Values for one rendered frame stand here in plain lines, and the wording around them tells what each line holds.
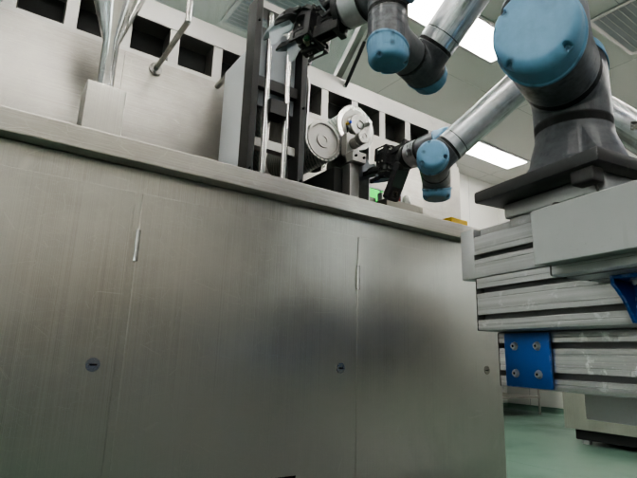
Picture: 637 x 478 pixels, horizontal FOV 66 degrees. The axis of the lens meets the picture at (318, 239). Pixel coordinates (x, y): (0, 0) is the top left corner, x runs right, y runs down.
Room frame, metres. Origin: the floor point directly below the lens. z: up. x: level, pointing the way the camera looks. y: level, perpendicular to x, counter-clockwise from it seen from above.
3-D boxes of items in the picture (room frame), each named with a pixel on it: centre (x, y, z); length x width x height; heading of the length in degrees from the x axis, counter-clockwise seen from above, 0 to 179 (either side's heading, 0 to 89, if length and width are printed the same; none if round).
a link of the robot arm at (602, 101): (0.73, -0.40, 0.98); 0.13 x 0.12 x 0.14; 141
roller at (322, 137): (1.48, 0.06, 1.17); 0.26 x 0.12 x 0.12; 34
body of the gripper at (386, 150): (1.38, -0.22, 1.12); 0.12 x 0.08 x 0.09; 34
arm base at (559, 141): (0.73, -0.41, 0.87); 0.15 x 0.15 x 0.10
